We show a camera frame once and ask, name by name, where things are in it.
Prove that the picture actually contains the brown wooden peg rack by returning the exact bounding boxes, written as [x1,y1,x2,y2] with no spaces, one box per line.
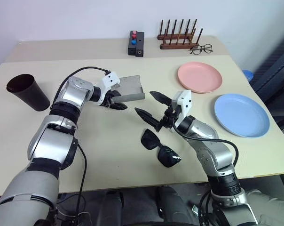
[157,19,204,50]

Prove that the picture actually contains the pink plate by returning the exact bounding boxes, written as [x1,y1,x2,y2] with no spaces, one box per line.
[177,61,223,95]

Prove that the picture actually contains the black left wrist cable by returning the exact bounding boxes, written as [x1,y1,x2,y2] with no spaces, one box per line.
[53,66,111,105]

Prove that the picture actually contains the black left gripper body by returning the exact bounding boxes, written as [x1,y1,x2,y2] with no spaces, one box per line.
[103,90,117,108]

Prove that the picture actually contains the gray open glasses case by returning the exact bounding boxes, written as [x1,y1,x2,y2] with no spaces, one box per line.
[113,75,146,103]

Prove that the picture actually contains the black box with round socket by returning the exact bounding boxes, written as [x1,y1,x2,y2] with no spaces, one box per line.
[134,32,146,58]

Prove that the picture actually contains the black box with coloured buttons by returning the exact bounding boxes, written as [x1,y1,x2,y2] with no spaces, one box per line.
[127,30,138,57]

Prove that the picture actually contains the black-framed clear glasses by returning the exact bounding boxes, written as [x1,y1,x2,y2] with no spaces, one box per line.
[189,43,214,56]

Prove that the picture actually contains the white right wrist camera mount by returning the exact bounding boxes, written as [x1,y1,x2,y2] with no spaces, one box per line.
[171,89,193,128]

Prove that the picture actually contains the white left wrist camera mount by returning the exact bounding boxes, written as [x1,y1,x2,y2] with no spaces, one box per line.
[98,71,121,106]

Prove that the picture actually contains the dark rounded robot leg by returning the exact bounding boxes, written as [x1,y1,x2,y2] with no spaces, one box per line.
[101,189,125,226]
[155,185,192,226]

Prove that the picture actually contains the black sunglasses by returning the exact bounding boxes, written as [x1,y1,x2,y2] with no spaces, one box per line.
[141,128,182,169]

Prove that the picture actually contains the black right shoulder cables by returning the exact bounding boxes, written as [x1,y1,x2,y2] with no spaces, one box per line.
[196,190,219,226]

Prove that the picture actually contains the blue plate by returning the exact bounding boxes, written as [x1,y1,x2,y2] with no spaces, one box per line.
[213,93,271,139]

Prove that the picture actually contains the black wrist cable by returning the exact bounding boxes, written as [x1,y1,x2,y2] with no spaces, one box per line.
[53,66,111,105]
[171,121,240,170]

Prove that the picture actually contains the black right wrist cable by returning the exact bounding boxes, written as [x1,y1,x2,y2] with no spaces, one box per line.
[171,121,240,170]

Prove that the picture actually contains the dark brown plastic cup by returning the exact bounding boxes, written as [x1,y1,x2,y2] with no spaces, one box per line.
[6,73,51,112]

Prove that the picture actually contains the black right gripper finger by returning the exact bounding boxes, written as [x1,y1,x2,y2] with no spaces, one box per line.
[149,91,174,106]
[134,107,162,131]

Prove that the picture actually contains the black left elbow cable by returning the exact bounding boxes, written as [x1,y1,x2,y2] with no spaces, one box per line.
[74,140,88,226]

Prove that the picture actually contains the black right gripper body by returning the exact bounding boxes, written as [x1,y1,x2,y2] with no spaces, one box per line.
[155,104,181,132]

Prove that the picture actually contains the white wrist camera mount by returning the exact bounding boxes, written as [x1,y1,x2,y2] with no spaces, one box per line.
[171,89,193,128]
[98,71,121,106]

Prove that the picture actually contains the gray fabric bundle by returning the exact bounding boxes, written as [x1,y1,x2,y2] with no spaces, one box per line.
[246,189,284,226]

